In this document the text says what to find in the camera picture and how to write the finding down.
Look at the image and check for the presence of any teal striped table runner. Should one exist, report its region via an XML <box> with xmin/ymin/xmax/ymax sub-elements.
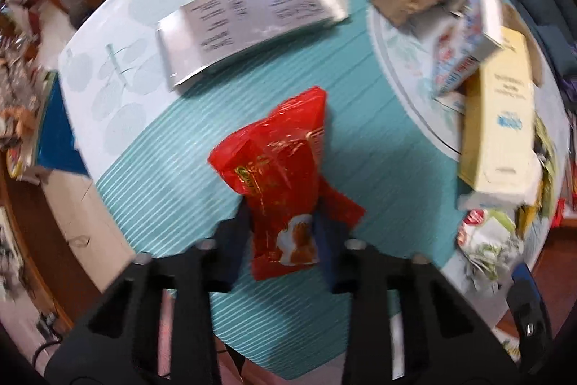
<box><xmin>97</xmin><ymin>0</ymin><xmax>463</xmax><ymax>379</ymax></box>

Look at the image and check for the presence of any silver foil packet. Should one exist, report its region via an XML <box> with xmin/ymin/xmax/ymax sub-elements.
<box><xmin>157</xmin><ymin>0</ymin><xmax>349</xmax><ymax>89</ymax></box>

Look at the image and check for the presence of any yellow tall carton box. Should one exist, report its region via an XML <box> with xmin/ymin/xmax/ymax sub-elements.
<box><xmin>459</xmin><ymin>27</ymin><xmax>535</xmax><ymax>202</ymax></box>

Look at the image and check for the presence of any white blue red carton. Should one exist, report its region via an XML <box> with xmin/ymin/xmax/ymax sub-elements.
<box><xmin>433</xmin><ymin>0</ymin><xmax>503</xmax><ymax>97</ymax></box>

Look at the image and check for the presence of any red snack wrapper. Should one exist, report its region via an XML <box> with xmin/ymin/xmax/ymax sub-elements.
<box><xmin>208</xmin><ymin>86</ymin><xmax>365</xmax><ymax>281</ymax></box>

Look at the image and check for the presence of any white patterned tablecloth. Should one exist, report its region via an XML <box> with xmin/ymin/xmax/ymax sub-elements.
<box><xmin>59</xmin><ymin>0</ymin><xmax>506</xmax><ymax>323</ymax></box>

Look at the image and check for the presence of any crumpled white green wrapper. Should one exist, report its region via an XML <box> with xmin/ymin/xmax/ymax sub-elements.
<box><xmin>457</xmin><ymin>209</ymin><xmax>524</xmax><ymax>294</ymax></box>

